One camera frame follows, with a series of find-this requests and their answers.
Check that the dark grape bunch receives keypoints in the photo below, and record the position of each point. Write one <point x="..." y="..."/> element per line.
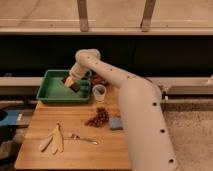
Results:
<point x="99" y="119"/>

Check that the blue object at left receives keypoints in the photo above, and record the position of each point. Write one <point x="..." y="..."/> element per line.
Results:
<point x="9" y="117"/>

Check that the green plastic tray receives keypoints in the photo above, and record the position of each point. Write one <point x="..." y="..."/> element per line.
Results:
<point x="53" y="90"/>

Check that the red bowl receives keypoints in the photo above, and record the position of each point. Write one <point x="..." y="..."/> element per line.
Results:
<point x="97" y="79"/>

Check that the silver fork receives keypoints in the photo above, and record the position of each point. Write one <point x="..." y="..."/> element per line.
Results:
<point x="77" y="137"/>

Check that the clear plastic cup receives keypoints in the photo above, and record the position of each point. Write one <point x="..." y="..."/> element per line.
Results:
<point x="99" y="92"/>

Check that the banana peel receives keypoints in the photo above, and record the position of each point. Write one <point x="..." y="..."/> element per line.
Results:
<point x="55" y="138"/>

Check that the blue sponge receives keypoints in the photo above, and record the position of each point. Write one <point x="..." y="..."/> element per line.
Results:
<point x="115" y="123"/>

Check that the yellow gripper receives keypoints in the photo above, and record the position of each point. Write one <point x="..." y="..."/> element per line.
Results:
<point x="69" y="81"/>

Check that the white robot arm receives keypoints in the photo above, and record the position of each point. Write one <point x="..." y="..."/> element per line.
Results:
<point x="139" y="101"/>

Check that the black eraser block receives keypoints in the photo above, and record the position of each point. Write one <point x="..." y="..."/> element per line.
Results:
<point x="75" y="87"/>

